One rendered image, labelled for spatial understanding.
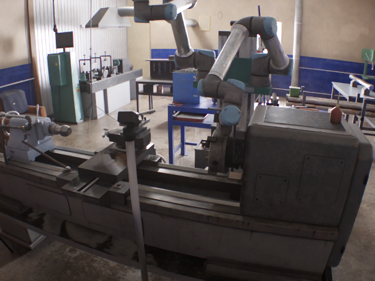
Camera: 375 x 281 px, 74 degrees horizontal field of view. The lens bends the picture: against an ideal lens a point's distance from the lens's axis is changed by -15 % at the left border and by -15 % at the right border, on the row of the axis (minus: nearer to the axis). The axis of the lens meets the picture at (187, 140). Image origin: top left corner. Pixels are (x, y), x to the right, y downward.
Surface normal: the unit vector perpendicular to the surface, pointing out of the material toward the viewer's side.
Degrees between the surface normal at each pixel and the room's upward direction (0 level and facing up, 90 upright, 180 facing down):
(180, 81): 90
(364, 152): 47
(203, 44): 90
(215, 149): 66
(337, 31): 90
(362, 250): 0
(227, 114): 74
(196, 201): 0
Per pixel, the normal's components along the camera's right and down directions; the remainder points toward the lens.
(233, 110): -0.04, 0.10
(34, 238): 0.95, 0.11
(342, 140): -0.22, -0.42
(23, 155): -0.32, 0.34
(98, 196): 0.00, -0.93
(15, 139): -0.29, -0.07
